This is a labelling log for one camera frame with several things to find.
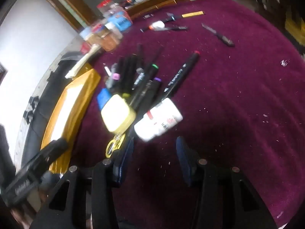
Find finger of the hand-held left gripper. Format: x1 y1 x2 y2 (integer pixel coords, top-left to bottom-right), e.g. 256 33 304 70
36 138 69 170

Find clear gel pen black cap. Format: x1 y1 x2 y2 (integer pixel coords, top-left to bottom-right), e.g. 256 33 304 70
201 23 235 47

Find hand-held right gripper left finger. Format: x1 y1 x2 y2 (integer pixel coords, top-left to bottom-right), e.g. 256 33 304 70
30 136 134 229

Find blue and white canister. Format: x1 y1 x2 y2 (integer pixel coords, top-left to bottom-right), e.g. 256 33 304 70
107 8 133 32

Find yellow barrel pen black grip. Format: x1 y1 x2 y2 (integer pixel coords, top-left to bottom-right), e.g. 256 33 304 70
166 11 206 22

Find brown jar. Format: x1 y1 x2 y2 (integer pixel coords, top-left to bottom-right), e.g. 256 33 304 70
89 27 123 52

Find cream paper roll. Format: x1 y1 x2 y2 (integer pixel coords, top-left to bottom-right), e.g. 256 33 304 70
65 45 101 79

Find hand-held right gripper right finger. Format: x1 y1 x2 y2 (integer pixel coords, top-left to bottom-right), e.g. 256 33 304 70
176 136 278 229

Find purple velvet tablecloth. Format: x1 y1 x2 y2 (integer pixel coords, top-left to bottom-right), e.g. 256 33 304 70
69 0 305 229

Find yellow handled scissors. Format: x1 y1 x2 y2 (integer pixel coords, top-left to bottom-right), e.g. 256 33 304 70
105 133 127 159

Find red lid clear jar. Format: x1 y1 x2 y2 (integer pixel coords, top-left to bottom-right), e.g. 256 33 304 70
96 0 115 15

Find white round object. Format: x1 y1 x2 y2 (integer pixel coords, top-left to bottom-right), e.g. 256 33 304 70
149 21 165 31

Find black bag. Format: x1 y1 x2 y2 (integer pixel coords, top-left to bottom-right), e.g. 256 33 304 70
22 51 84 164

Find wooden cabinet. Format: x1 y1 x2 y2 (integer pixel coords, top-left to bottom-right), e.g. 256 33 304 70
36 0 190 32

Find pile of black markers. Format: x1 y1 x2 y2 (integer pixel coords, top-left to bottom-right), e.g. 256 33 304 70
104 43 165 115

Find white plastic bottle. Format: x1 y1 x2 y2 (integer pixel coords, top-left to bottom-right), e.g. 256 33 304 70
134 97 183 142

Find golden yellow box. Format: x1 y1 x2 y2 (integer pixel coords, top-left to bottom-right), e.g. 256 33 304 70
40 69 102 175

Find blue eraser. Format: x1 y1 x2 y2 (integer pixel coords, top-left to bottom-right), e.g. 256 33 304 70
96 88 113 108

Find pale yellow case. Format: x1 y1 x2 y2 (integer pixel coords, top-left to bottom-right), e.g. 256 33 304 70
100 94 137 133

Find long black pen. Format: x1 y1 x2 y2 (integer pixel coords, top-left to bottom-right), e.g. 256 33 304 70
140 25 188 32

